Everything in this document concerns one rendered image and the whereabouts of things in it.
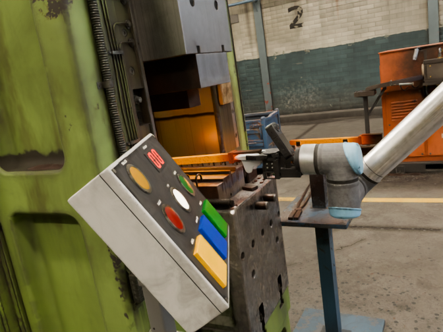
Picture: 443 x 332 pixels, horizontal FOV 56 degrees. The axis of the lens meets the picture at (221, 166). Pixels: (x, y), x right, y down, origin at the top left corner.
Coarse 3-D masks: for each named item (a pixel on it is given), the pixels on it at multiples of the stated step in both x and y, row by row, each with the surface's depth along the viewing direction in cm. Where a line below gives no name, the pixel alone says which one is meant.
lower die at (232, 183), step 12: (192, 168) 143; (240, 168) 139; (192, 180) 132; (204, 180) 130; (216, 180) 128; (228, 180) 130; (240, 180) 138; (204, 192) 126; (216, 192) 124; (228, 192) 130
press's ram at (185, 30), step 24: (144, 0) 112; (168, 0) 109; (192, 0) 115; (216, 0) 127; (144, 24) 114; (168, 24) 111; (192, 24) 114; (216, 24) 127; (144, 48) 116; (168, 48) 112; (192, 48) 114; (216, 48) 126
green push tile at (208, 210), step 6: (204, 204) 88; (210, 204) 91; (204, 210) 84; (210, 210) 88; (210, 216) 85; (216, 216) 88; (210, 222) 85; (216, 222) 85; (222, 222) 89; (216, 228) 85; (222, 228) 86; (222, 234) 85
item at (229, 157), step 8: (232, 152) 131; (240, 152) 129; (248, 152) 128; (256, 152) 127; (176, 160) 141; (184, 160) 139; (192, 160) 138; (200, 160) 136; (208, 160) 135; (216, 160) 134; (224, 160) 133; (232, 160) 130; (240, 160) 130
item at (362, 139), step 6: (312, 138) 189; (318, 138) 187; (324, 138) 184; (330, 138) 182; (336, 138) 181; (342, 138) 179; (348, 138) 178; (354, 138) 177; (360, 138) 175; (366, 138) 175; (372, 138) 174; (378, 138) 173; (294, 144) 191; (366, 144) 175
